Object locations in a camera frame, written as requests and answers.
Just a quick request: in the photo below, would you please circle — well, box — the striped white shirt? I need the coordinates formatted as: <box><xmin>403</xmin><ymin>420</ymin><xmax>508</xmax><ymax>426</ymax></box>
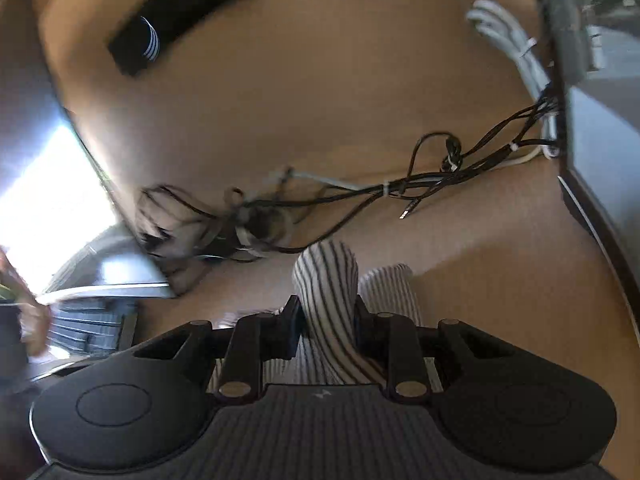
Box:
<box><xmin>207</xmin><ymin>240</ymin><xmax>444</xmax><ymax>397</ymax></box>

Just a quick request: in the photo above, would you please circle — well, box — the monitor with lit screen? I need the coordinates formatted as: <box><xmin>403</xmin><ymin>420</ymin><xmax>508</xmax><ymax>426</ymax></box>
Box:
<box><xmin>530</xmin><ymin>0</ymin><xmax>640</xmax><ymax>346</ymax></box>

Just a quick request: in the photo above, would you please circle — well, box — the black power strip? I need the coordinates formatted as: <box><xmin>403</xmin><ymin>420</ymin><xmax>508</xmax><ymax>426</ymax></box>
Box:
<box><xmin>107</xmin><ymin>0</ymin><xmax>301</xmax><ymax>77</ymax></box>

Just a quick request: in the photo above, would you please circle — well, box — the white coiled cable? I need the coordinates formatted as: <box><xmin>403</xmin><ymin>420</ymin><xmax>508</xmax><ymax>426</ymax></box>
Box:
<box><xmin>466</xmin><ymin>0</ymin><xmax>562</xmax><ymax>165</ymax></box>

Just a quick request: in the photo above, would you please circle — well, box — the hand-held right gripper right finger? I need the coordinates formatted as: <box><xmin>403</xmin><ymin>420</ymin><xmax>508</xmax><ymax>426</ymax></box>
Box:
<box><xmin>352</xmin><ymin>295</ymin><xmax>507</xmax><ymax>405</ymax></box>

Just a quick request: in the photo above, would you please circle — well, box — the person's left hand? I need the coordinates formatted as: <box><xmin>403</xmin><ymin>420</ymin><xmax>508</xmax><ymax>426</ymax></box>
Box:
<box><xmin>0</xmin><ymin>247</ymin><xmax>53</xmax><ymax>358</ymax></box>

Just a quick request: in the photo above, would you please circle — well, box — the large black monitor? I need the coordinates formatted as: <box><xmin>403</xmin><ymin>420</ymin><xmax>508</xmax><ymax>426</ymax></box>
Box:
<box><xmin>0</xmin><ymin>0</ymin><xmax>178</xmax><ymax>306</ymax></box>

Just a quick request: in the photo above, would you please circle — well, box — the black keyboard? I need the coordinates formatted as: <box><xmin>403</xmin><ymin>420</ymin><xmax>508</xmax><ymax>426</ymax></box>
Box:
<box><xmin>47</xmin><ymin>297</ymin><xmax>138</xmax><ymax>363</ymax></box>

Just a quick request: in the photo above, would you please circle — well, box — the black cable bundle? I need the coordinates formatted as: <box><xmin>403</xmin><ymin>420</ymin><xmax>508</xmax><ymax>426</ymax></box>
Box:
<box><xmin>136</xmin><ymin>94</ymin><xmax>562</xmax><ymax>267</ymax></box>

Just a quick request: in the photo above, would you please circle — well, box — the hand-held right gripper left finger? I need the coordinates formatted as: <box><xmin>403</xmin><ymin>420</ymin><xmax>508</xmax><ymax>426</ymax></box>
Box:
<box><xmin>134</xmin><ymin>295</ymin><xmax>304</xmax><ymax>405</ymax></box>

